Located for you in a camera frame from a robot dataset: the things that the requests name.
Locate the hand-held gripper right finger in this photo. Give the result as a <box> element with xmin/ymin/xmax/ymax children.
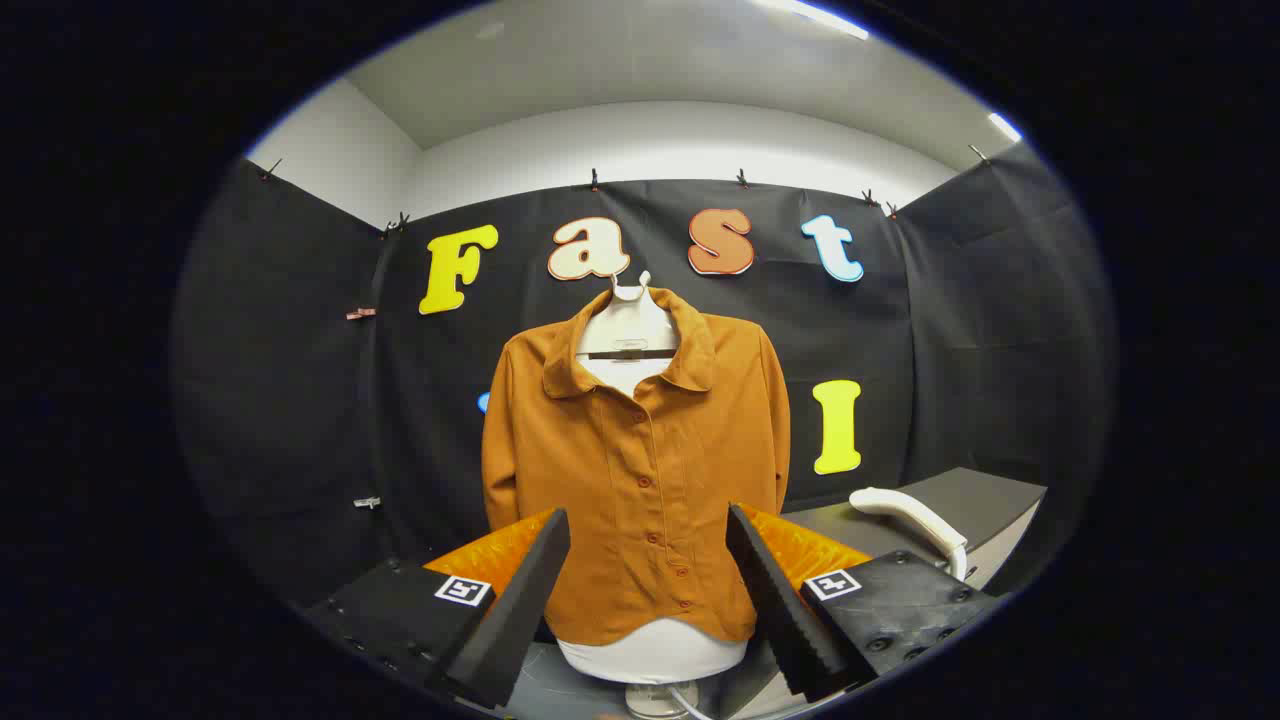
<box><xmin>727</xmin><ymin>503</ymin><xmax>1006</xmax><ymax>701</ymax></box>

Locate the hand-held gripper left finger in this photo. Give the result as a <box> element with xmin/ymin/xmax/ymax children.
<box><xmin>300</xmin><ymin>507</ymin><xmax>571</xmax><ymax>711</ymax></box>

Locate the black backdrop cloth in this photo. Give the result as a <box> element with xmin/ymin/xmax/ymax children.
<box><xmin>170</xmin><ymin>140</ymin><xmax>1116</xmax><ymax>651</ymax></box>

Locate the long ceiling light strip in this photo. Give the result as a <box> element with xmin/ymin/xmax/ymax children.
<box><xmin>750</xmin><ymin>0</ymin><xmax>871</xmax><ymax>41</ymax></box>

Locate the grey cabinet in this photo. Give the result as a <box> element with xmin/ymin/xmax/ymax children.
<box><xmin>780</xmin><ymin>467</ymin><xmax>1048</xmax><ymax>591</ymax></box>

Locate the orange button shirt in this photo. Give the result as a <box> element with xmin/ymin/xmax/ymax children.
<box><xmin>481</xmin><ymin>287</ymin><xmax>791</xmax><ymax>646</ymax></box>

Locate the white garment steamer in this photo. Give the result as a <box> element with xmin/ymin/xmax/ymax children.
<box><xmin>850</xmin><ymin>487</ymin><xmax>969</xmax><ymax>581</ymax></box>

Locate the row of black cloth clips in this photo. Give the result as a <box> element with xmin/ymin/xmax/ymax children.
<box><xmin>258</xmin><ymin>143</ymin><xmax>993</xmax><ymax>236</ymax></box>

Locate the white mannequin torso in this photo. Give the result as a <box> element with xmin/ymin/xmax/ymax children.
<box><xmin>557</xmin><ymin>270</ymin><xmax>749</xmax><ymax>719</ymax></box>

